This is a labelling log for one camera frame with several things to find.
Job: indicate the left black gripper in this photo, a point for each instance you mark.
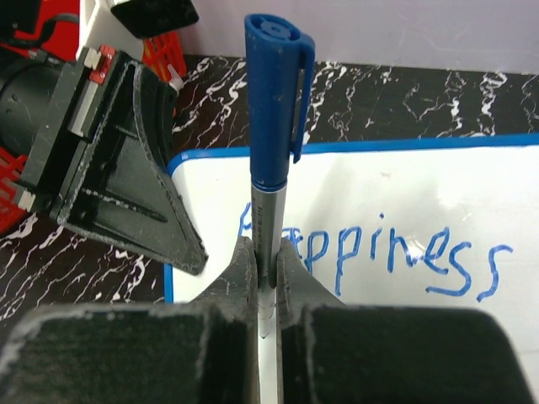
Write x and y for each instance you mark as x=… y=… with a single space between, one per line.
x=97 y=136

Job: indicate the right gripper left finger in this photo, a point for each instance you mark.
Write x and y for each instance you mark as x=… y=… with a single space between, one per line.
x=204 y=351

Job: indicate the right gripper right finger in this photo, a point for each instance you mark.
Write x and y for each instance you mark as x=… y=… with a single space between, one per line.
x=329 y=352

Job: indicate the blue-framed whiteboard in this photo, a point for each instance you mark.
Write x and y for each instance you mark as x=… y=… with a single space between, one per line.
x=444 y=223

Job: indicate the white marker with blue cap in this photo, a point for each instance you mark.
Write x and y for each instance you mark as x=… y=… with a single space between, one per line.
x=280 y=66

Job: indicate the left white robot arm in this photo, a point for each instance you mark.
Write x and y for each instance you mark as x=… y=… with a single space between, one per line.
x=22 y=37

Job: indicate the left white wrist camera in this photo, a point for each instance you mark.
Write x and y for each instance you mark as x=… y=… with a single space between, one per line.
x=124 y=25

